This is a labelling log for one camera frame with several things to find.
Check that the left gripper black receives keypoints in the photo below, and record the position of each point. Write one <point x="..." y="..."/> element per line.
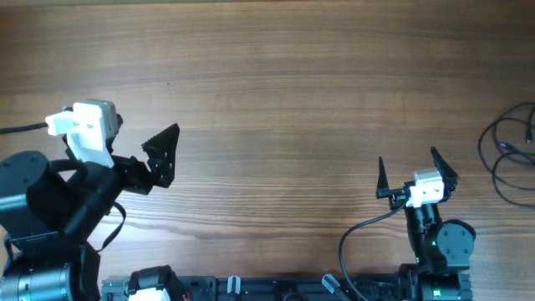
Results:
<point x="160" y="161"/>

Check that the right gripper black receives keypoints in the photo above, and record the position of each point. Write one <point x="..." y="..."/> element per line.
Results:
<point x="398" y="193"/>

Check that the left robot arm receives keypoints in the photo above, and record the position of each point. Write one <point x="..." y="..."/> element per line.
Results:
<point x="49" y="209"/>

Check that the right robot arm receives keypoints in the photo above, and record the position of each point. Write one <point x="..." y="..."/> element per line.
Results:
<point x="442" y="248"/>

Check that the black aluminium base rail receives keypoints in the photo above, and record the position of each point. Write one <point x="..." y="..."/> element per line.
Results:
<point x="371" y="287"/>

